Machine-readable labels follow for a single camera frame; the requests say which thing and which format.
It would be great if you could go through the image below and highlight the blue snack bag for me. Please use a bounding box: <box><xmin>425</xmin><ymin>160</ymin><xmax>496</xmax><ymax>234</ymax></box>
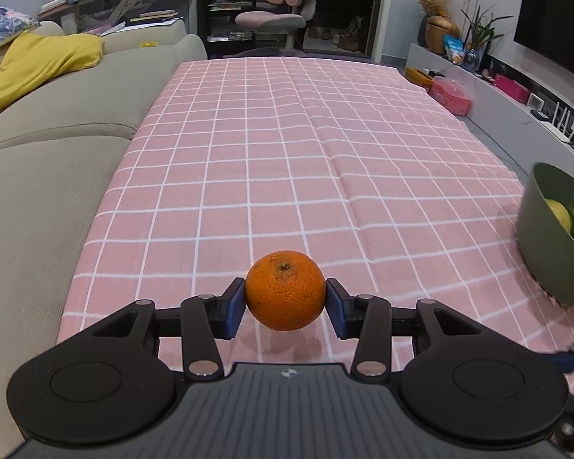
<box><xmin>442</xmin><ymin>35</ymin><xmax>468</xmax><ymax>66</ymax></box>

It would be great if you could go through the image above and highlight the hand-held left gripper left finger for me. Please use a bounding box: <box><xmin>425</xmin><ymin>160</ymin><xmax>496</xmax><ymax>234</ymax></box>
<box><xmin>79</xmin><ymin>277</ymin><xmax>246</xmax><ymax>378</ymax></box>

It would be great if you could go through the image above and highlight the yellow cushion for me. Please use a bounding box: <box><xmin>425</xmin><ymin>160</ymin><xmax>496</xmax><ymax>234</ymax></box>
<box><xmin>0</xmin><ymin>30</ymin><xmax>105</xmax><ymax>114</ymax></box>

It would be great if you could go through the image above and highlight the magenta box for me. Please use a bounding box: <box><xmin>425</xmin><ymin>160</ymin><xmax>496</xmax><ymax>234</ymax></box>
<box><xmin>494</xmin><ymin>75</ymin><xmax>531</xmax><ymax>104</ymax></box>

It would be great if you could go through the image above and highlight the green potted plant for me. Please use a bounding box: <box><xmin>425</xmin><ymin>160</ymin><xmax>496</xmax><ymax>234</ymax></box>
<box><xmin>460</xmin><ymin>6</ymin><xmax>514</xmax><ymax>73</ymax></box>

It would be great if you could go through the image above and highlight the cluttered desk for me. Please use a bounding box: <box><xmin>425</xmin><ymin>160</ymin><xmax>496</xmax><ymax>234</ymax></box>
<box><xmin>38</xmin><ymin>0</ymin><xmax>197</xmax><ymax>36</ymax></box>

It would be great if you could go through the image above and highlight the black shelf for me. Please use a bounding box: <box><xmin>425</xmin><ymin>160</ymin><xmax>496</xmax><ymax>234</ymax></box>
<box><xmin>197</xmin><ymin>0</ymin><xmax>265</xmax><ymax>59</ymax></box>

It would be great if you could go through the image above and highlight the green bowl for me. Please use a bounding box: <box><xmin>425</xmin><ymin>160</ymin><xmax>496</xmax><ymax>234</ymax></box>
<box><xmin>516</xmin><ymin>163</ymin><xmax>574</xmax><ymax>308</ymax></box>

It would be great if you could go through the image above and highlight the grey tv cabinet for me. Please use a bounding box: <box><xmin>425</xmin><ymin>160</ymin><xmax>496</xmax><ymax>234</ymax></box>
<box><xmin>404</xmin><ymin>42</ymin><xmax>574</xmax><ymax>179</ymax></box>

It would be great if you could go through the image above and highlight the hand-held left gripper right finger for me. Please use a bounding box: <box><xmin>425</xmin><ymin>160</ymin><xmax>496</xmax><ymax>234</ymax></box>
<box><xmin>326</xmin><ymin>277</ymin><xmax>484</xmax><ymax>376</ymax></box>

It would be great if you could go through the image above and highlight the orange box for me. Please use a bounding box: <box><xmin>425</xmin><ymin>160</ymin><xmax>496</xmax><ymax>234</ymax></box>
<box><xmin>404</xmin><ymin>67</ymin><xmax>436</xmax><ymax>90</ymax></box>

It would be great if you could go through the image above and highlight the pink office chair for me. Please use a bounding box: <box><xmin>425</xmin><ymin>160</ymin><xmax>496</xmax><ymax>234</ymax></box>
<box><xmin>234</xmin><ymin>0</ymin><xmax>322</xmax><ymax>57</ymax></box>

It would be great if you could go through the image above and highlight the black television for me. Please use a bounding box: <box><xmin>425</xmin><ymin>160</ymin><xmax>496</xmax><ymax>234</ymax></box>
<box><xmin>513</xmin><ymin>0</ymin><xmax>574</xmax><ymax>80</ymax></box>

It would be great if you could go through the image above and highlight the pink box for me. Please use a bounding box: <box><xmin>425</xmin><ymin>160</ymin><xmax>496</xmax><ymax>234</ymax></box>
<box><xmin>429</xmin><ymin>78</ymin><xmax>474</xmax><ymax>117</ymax></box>

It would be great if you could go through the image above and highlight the yellow-green pear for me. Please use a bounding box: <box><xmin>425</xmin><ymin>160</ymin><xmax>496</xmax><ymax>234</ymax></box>
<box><xmin>544</xmin><ymin>198</ymin><xmax>573</xmax><ymax>233</ymax></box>

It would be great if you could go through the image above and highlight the patterned blue cushion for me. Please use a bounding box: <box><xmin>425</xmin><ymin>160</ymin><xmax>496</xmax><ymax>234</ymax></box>
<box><xmin>0</xmin><ymin>8</ymin><xmax>42</xmax><ymax>53</ymax></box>

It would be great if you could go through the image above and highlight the orange mandarin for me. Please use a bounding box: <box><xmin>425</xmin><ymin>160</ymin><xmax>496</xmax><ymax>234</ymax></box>
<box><xmin>245</xmin><ymin>251</ymin><xmax>326</xmax><ymax>332</ymax></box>

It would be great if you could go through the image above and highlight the beige sofa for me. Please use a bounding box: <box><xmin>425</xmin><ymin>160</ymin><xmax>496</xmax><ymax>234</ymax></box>
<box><xmin>0</xmin><ymin>19</ymin><xmax>208</xmax><ymax>459</ymax></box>

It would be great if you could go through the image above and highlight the brown round vase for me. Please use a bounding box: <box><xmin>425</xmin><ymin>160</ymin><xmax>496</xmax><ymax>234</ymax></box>
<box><xmin>425</xmin><ymin>15</ymin><xmax>461</xmax><ymax>56</ymax></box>

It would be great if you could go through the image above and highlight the white router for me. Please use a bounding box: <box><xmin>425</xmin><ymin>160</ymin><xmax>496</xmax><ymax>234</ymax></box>
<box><xmin>538</xmin><ymin>103</ymin><xmax>574</xmax><ymax>145</ymax></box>

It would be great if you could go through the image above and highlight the pink checked tablecloth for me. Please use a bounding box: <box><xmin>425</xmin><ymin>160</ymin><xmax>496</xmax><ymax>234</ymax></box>
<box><xmin>57</xmin><ymin>56</ymin><xmax>574</xmax><ymax>395</ymax></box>

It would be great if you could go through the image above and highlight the dried flower bunch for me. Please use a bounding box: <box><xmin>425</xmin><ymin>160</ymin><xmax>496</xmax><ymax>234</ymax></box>
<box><xmin>418</xmin><ymin>0</ymin><xmax>453</xmax><ymax>18</ymax></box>

